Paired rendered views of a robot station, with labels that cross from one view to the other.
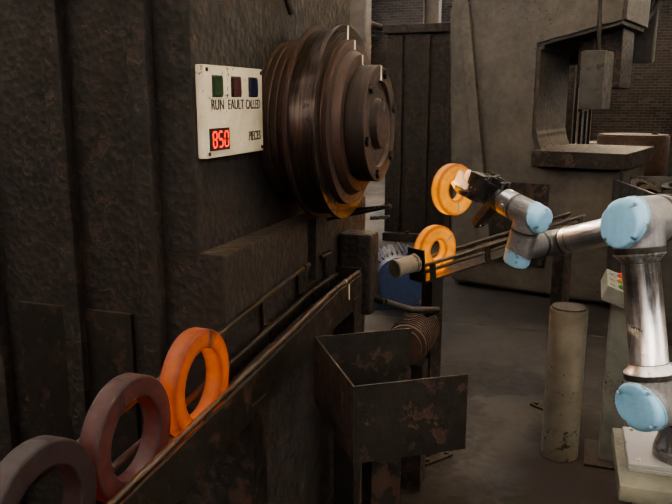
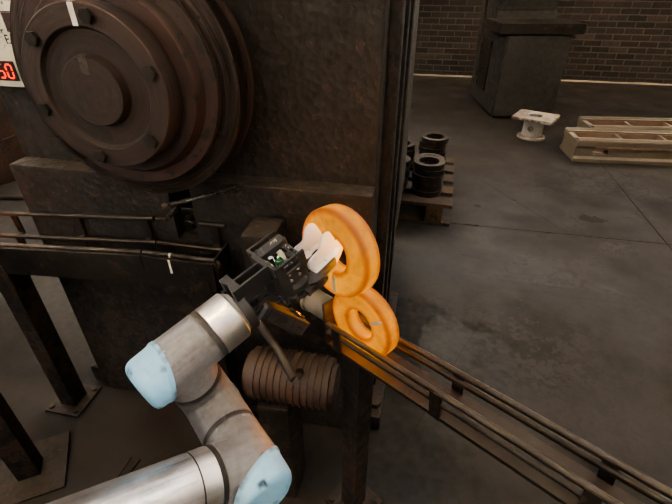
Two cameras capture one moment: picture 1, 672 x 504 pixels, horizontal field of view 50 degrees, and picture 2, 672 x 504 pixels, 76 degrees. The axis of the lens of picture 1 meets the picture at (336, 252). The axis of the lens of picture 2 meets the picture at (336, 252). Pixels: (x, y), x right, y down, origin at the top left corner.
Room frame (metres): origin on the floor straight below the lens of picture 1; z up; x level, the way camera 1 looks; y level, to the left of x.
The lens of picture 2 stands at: (2.10, -0.95, 1.29)
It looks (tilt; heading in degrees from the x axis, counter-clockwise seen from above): 33 degrees down; 82
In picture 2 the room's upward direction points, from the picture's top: straight up
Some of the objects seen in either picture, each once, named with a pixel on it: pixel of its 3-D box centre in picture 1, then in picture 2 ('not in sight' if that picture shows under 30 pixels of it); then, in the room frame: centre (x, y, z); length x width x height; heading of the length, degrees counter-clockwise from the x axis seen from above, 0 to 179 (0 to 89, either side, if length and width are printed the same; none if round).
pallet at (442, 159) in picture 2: not in sight; (364, 159); (2.67, 1.79, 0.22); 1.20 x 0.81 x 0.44; 159
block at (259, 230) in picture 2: (357, 271); (267, 267); (2.05, -0.06, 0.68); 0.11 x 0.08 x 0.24; 71
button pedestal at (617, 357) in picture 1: (616, 369); not in sight; (2.22, -0.92, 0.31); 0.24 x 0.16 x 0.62; 161
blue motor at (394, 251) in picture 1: (396, 274); not in sight; (4.09, -0.35, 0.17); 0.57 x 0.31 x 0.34; 1
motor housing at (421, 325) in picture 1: (411, 397); (296, 428); (2.09, -0.24, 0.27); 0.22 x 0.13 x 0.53; 161
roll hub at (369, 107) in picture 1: (372, 124); (102, 89); (1.79, -0.09, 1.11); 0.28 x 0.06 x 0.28; 161
